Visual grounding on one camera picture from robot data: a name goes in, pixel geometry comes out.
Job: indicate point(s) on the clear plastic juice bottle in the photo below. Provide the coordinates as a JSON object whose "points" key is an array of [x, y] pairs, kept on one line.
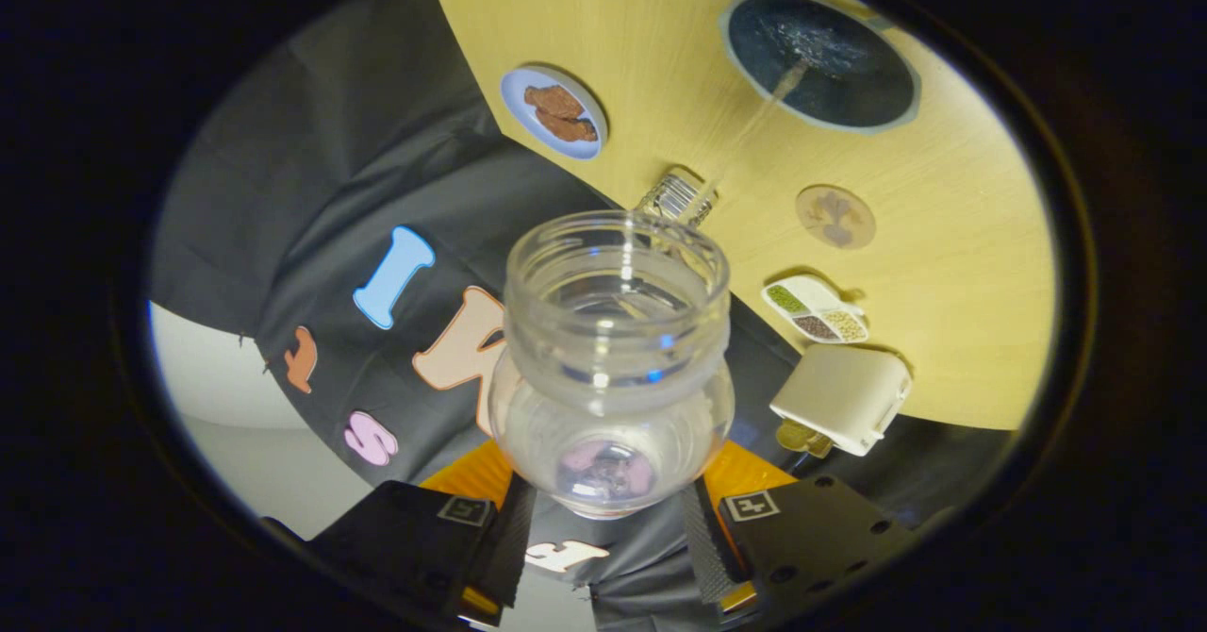
{"points": [[613, 424]]}

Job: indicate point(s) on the light wooden table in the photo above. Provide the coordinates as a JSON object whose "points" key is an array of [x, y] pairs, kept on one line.
{"points": [[943, 236]]}

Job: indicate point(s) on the black backdrop cloth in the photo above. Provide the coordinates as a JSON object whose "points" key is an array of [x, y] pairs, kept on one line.
{"points": [[349, 141]]}

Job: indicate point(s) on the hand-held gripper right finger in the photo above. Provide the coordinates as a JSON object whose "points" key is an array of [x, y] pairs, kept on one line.
{"points": [[811, 538]]}

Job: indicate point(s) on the white divided tray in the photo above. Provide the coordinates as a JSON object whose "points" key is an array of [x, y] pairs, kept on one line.
{"points": [[813, 292]]}

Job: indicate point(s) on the pile of green beans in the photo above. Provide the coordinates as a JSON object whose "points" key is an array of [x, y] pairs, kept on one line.
{"points": [[785, 299]]}

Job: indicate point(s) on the pile of brown beans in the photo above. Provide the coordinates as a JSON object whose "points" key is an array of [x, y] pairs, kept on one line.
{"points": [[817, 327]]}

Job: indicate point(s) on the brown cookie piece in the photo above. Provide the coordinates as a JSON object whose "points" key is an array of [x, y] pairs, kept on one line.
{"points": [[554, 102], [570, 128]]}

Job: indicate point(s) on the light blue plate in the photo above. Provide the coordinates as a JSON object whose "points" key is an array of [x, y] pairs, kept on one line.
{"points": [[517, 104]]}

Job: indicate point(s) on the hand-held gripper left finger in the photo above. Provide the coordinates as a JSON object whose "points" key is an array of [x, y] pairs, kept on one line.
{"points": [[415, 542]]}

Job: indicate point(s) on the pile of yellow soybeans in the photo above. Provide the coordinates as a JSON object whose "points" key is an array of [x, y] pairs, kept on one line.
{"points": [[846, 324]]}

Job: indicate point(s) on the brown bread slice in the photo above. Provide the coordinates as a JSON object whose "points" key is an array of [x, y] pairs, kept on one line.
{"points": [[792, 436], [818, 443]]}

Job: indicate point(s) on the round wooden coaster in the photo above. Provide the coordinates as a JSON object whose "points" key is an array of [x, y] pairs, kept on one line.
{"points": [[835, 218]]}

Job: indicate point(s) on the clear juice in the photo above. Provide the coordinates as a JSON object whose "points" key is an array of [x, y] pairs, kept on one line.
{"points": [[839, 80]]}

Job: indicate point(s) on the white toaster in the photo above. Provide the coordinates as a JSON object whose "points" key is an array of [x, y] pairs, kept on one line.
{"points": [[839, 396]]}

